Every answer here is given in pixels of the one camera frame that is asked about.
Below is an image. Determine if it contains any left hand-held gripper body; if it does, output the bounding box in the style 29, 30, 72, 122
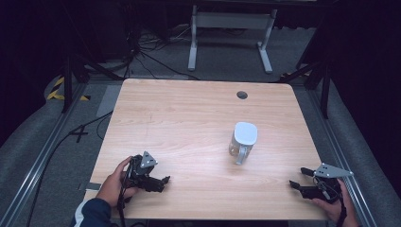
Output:
125, 150, 160, 194

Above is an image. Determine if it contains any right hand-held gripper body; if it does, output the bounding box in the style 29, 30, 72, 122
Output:
302, 162, 355, 203

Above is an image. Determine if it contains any person's right hand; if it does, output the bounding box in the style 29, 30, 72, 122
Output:
311, 178, 358, 224

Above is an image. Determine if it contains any person's left hand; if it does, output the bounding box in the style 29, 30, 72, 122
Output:
96, 155, 139, 208

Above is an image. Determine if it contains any grey tape strip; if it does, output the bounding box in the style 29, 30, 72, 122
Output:
78, 182, 102, 192

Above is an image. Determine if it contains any grey floor plate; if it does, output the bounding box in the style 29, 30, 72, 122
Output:
96, 84, 123, 118

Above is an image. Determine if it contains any black metal stand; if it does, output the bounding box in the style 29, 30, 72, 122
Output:
58, 0, 126, 114
280, 6, 335, 120

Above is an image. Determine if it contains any yellow black floor tape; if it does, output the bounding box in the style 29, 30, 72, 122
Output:
46, 76, 92, 102

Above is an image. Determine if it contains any aluminium floor rail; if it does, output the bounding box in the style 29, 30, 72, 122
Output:
0, 82, 90, 227
306, 89, 379, 227

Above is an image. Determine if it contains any black wrist strap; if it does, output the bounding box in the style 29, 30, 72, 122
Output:
335, 194, 348, 227

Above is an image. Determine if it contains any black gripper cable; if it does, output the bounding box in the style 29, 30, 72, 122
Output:
116, 164, 133, 227

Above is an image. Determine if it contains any long black floor cable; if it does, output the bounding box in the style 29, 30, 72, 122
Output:
26, 110, 114, 227

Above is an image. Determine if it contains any bundle of black floor cables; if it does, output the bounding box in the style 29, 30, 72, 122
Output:
122, 6, 201, 81

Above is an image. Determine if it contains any white metal desk frame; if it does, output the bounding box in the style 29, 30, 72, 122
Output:
187, 4, 279, 75

